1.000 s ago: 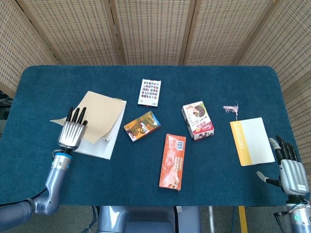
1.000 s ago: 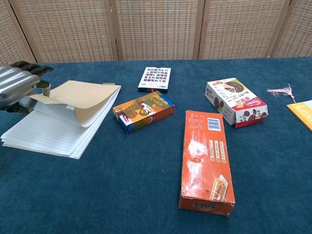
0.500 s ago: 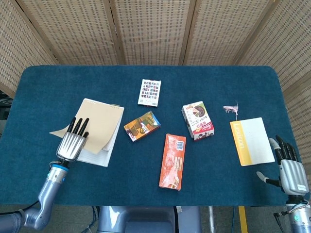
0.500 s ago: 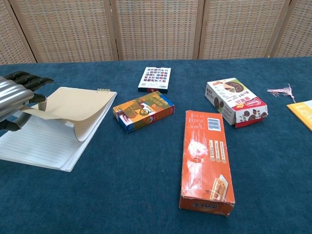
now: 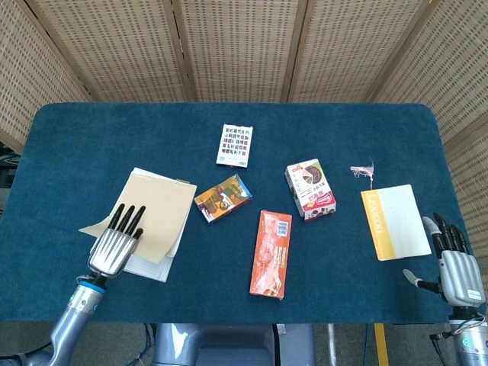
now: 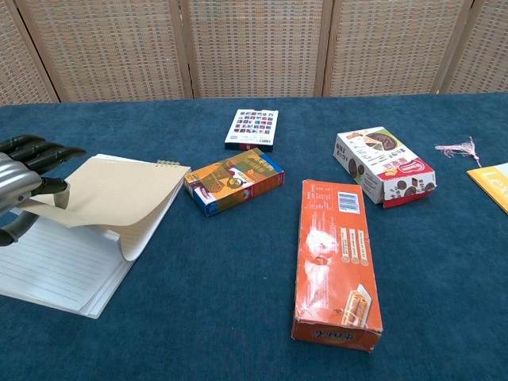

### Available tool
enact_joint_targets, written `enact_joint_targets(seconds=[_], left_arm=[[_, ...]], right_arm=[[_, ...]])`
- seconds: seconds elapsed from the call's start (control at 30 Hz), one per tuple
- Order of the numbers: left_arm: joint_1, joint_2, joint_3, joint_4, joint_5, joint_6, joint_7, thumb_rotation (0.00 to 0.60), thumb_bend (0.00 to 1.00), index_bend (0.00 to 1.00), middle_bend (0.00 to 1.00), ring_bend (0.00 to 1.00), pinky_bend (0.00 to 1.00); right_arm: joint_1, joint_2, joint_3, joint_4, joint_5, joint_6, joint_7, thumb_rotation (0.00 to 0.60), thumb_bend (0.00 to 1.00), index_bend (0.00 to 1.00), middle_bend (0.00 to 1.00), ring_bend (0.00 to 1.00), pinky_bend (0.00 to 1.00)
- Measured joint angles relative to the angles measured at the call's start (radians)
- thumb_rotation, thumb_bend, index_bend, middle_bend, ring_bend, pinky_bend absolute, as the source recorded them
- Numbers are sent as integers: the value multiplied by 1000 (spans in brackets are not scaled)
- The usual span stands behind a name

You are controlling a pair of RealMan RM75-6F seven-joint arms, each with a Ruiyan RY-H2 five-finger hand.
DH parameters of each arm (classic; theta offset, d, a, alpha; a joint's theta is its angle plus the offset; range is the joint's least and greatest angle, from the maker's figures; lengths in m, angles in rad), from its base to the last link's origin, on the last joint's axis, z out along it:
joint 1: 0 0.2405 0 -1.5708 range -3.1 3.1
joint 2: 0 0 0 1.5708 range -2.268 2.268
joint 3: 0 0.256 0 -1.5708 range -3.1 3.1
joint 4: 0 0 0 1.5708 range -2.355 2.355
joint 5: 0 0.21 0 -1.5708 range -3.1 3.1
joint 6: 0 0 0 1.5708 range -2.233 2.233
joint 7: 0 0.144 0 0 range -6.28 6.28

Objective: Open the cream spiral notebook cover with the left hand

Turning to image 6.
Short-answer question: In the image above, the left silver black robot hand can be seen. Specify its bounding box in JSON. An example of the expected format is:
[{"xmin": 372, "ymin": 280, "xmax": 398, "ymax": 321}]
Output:
[{"xmin": 0, "ymin": 134, "xmax": 87, "ymax": 247}]

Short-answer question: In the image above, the tan notebook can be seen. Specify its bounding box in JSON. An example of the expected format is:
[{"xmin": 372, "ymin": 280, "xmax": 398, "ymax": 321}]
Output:
[{"xmin": 0, "ymin": 154, "xmax": 192, "ymax": 320}]

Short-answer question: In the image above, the blue carpeted table surface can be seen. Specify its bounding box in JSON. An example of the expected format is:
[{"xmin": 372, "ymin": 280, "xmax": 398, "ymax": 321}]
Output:
[{"xmin": 0, "ymin": 91, "xmax": 508, "ymax": 381}]

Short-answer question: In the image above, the orange blue illustrated box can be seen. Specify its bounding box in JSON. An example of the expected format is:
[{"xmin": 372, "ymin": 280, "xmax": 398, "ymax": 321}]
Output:
[{"xmin": 183, "ymin": 147, "xmax": 286, "ymax": 218}]

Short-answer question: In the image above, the white picture grid card box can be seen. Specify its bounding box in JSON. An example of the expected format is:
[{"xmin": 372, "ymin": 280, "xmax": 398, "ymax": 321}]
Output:
[{"xmin": 224, "ymin": 109, "xmax": 279, "ymax": 152}]

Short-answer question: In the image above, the woven wooden folding screen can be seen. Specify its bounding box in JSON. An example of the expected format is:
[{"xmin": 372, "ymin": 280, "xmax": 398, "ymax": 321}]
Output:
[{"xmin": 0, "ymin": 0, "xmax": 508, "ymax": 106}]

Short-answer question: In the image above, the long orange snack box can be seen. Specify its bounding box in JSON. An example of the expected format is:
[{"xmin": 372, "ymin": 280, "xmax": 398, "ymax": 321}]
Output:
[{"xmin": 291, "ymin": 179, "xmax": 384, "ymax": 353}]

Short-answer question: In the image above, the white red cookie box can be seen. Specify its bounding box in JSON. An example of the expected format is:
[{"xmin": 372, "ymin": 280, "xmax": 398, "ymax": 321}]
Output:
[{"xmin": 332, "ymin": 126, "xmax": 437, "ymax": 210}]

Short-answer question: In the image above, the pink tassel bookmark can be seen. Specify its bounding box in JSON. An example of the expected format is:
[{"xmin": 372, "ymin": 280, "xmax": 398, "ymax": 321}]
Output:
[{"xmin": 434, "ymin": 136, "xmax": 483, "ymax": 168}]

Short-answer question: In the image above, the yellow white Lexicon book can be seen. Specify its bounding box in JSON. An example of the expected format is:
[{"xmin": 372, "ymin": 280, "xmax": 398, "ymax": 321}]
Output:
[{"xmin": 465, "ymin": 162, "xmax": 508, "ymax": 215}]

